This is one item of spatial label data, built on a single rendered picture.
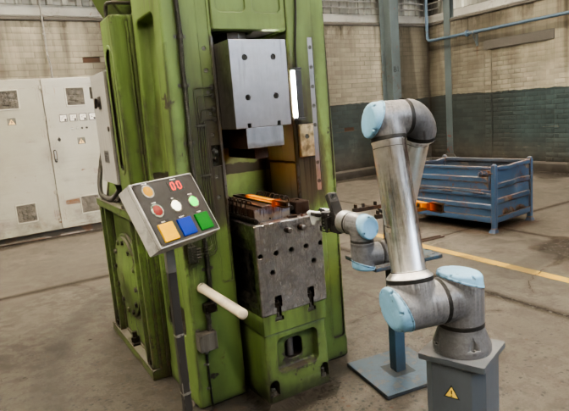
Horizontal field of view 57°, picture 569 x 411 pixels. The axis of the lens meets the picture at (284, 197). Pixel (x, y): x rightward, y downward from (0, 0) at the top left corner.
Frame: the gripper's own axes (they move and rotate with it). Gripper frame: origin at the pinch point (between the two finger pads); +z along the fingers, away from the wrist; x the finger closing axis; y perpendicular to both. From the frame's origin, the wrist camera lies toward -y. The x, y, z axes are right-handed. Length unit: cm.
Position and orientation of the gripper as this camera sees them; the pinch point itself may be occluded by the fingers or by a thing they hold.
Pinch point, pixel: (314, 209)
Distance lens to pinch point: 226.6
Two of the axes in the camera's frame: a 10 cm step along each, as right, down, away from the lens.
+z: -5.2, -1.0, 8.5
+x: 8.5, -1.5, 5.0
